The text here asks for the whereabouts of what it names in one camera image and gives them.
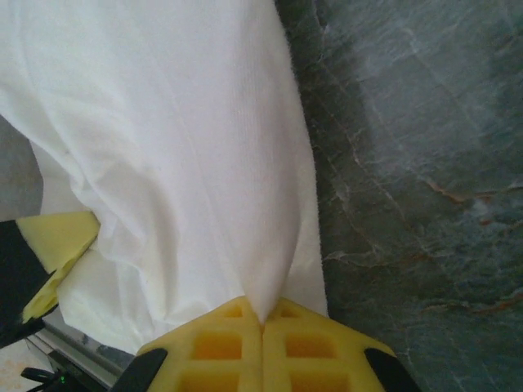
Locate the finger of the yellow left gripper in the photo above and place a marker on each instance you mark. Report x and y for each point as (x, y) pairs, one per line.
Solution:
(45, 300)
(61, 237)

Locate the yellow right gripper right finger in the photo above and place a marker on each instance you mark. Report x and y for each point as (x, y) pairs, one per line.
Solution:
(318, 326)

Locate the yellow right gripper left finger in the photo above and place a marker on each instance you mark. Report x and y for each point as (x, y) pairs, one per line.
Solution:
(216, 326)

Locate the white t-shirt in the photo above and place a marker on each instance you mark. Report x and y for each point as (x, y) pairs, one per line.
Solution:
(163, 143)

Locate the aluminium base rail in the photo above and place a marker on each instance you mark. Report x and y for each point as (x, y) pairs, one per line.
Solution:
(73, 343)

